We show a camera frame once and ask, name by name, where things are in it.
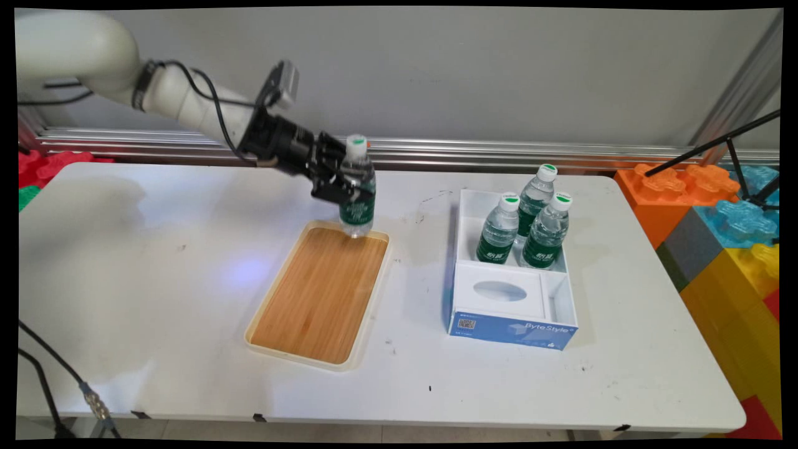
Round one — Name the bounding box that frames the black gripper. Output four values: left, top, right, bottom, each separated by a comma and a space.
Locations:
239, 107, 377, 205

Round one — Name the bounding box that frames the water bottle green label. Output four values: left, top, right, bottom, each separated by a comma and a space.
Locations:
521, 192, 573, 270
516, 163, 559, 241
476, 192, 521, 265
339, 134, 377, 239

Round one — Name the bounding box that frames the bamboo tray with cream rim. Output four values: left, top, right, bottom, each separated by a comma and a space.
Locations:
244, 220, 391, 372

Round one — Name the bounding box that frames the white and blue cardboard box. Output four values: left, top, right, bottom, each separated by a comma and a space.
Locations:
448, 189, 579, 351

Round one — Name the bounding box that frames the red giant building block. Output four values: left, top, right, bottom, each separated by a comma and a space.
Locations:
725, 395, 781, 440
19, 150, 114, 189

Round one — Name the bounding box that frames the orange giant building block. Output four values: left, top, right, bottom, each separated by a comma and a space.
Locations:
614, 163, 741, 250

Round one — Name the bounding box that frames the grey giant building block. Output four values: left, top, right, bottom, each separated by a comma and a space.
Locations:
656, 209, 725, 292

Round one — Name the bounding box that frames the black tripod stand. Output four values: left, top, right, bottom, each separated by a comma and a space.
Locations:
645, 109, 781, 211

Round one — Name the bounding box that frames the light blue giant building block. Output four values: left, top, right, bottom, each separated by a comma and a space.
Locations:
693, 200, 780, 250
729, 165, 780, 206

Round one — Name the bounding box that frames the yellow giant building block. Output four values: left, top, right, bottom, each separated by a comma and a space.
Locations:
680, 243, 781, 432

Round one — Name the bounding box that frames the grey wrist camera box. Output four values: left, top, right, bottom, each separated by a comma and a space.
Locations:
256, 60, 300, 112

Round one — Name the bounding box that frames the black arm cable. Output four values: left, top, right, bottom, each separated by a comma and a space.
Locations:
145, 59, 276, 168

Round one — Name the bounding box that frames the aluminium frame rail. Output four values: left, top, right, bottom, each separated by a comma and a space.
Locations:
19, 127, 780, 173

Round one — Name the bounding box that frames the black cable with metal connector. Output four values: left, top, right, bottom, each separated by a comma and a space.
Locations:
17, 320, 123, 438

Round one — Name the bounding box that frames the thin black cable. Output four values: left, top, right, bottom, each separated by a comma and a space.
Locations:
17, 348, 74, 438

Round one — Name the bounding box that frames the aluminium frame post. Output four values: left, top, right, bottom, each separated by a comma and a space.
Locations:
689, 12, 783, 152

